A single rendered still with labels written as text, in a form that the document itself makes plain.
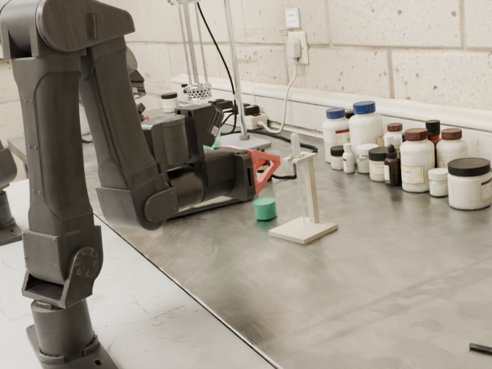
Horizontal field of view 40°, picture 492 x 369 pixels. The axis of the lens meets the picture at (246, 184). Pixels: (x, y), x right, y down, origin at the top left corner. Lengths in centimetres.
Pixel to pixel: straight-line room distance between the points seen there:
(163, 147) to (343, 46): 89
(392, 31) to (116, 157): 86
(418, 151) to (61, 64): 69
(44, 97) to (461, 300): 53
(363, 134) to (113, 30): 76
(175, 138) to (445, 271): 40
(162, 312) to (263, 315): 14
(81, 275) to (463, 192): 64
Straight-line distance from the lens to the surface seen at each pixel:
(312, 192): 110
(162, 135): 88
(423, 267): 95
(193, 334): 84
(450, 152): 126
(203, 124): 92
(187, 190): 90
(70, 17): 76
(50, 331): 81
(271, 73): 200
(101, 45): 80
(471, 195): 115
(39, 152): 77
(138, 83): 129
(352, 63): 166
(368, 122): 143
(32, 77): 76
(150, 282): 100
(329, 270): 96
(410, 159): 124
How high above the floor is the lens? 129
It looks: 16 degrees down
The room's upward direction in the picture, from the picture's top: 8 degrees counter-clockwise
